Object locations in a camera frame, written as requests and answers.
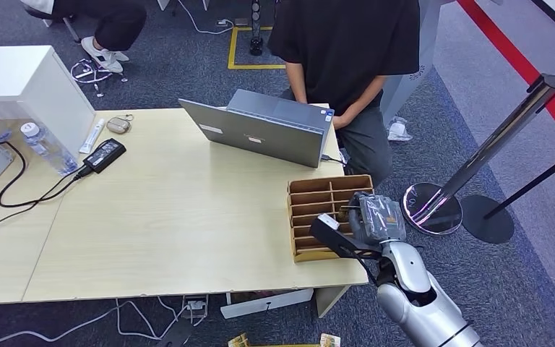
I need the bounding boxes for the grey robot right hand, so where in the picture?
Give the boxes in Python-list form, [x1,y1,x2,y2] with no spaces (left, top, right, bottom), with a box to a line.
[348,191,408,245]

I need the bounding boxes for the cardboard slotted card organizer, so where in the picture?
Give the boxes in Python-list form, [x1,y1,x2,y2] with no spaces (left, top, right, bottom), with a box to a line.
[287,174,375,264]

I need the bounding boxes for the seated person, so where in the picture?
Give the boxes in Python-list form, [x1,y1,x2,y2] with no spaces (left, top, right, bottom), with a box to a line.
[19,0,147,74]

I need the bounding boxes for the grey open laptop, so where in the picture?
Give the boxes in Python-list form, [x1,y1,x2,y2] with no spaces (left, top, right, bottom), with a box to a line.
[178,89,336,169]

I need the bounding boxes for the wooden table leg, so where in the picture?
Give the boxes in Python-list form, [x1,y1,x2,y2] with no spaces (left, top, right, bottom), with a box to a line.
[314,285,351,320]

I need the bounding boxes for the black stand leg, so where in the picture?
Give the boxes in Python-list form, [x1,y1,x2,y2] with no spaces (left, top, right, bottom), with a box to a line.
[249,0,264,57]

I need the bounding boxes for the yellow floor tape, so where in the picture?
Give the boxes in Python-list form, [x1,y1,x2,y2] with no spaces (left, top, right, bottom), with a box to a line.
[227,26,287,71]

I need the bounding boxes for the white flat box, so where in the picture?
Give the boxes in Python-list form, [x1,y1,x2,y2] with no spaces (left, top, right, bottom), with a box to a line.
[220,288,315,320]

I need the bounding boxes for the red barrier belt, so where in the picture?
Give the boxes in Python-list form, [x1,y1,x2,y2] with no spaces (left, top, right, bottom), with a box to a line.
[457,0,555,159]

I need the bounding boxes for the white power strip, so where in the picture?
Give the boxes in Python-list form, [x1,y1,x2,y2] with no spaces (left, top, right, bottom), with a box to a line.
[181,294,209,321]

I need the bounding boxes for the black flat panel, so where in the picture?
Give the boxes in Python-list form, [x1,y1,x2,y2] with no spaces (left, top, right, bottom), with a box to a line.
[155,317,203,347]

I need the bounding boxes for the black power adapter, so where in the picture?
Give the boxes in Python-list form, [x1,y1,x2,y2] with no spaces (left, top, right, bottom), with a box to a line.
[82,138,128,174]

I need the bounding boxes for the white tube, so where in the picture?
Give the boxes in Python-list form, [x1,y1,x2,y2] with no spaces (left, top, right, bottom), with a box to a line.
[79,118,107,155]

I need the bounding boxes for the chrome base stool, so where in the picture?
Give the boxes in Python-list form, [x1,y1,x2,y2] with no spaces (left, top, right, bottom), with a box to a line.
[23,4,129,99]

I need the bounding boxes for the clear plastic water bottle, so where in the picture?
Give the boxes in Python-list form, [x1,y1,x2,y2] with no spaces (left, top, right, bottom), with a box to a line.
[20,121,79,176]

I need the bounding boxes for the white cabinet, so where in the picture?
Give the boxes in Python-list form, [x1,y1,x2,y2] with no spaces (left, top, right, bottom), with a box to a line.
[0,45,98,159]

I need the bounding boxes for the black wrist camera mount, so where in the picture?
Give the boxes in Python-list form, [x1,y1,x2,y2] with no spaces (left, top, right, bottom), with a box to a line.
[309,214,384,263]

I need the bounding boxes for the black stanchion post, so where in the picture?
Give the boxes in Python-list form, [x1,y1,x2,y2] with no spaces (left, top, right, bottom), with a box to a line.
[459,150,555,245]

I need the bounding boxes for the chrome stanchion post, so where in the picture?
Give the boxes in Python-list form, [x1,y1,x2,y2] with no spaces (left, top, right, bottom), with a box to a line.
[400,74,555,236]

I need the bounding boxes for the white cable with plug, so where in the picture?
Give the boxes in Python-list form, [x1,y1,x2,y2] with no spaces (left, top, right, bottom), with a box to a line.
[176,0,236,36]

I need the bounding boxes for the grey pouch with ring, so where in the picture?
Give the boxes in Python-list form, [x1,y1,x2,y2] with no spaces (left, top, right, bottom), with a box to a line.
[106,113,135,135]

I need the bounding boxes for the white floor cables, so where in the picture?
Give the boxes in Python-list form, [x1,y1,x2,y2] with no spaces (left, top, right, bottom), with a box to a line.
[0,296,209,347]

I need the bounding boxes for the black power cable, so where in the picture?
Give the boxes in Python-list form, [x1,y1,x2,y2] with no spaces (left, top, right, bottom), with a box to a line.
[0,132,94,230]

